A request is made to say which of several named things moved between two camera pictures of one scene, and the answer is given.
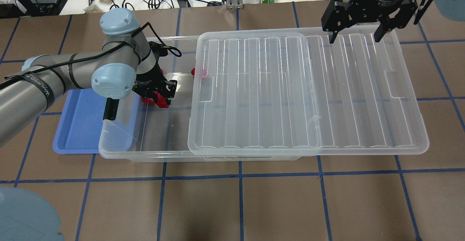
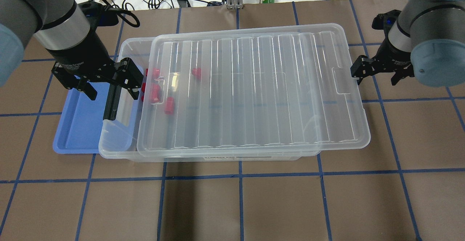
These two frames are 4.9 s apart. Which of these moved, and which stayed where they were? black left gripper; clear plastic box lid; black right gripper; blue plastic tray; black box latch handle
Moved: clear plastic box lid; black right gripper; black left gripper
Stayed: blue plastic tray; black box latch handle
